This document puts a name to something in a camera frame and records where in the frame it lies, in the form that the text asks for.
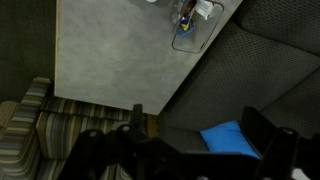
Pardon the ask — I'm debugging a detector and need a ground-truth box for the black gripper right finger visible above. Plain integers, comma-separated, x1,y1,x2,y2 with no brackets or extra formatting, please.
241,107,299,180

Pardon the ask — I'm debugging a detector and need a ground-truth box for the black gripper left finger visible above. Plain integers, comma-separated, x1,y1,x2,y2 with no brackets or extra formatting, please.
58,104,146,180

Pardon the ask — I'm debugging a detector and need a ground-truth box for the white plastic container lid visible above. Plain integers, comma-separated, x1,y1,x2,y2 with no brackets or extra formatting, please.
145,0,157,3

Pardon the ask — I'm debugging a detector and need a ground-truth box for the clear plastic food container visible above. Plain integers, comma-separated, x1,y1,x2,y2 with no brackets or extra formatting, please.
170,0,224,53

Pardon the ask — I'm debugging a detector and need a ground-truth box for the blue throw pillow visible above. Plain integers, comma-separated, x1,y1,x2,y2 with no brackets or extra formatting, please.
200,120,259,159

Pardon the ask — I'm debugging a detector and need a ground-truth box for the striped fabric armchair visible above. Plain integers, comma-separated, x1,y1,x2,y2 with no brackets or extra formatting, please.
0,77,131,180

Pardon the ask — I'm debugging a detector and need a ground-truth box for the dark grey fabric sofa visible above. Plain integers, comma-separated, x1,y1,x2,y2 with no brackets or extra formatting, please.
159,0,320,152

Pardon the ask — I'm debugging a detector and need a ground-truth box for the grey top coffee table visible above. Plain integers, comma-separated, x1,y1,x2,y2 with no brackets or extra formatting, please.
54,0,243,115

